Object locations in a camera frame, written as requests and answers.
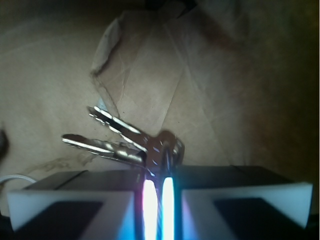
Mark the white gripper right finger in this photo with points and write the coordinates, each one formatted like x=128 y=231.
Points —
x=235 y=203

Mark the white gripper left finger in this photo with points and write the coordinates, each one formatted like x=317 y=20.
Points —
x=84 y=205

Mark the silver key bunch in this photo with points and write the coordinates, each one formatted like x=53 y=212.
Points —
x=158 y=154

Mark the brown paper bag bin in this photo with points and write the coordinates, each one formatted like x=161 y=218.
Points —
x=236 y=80

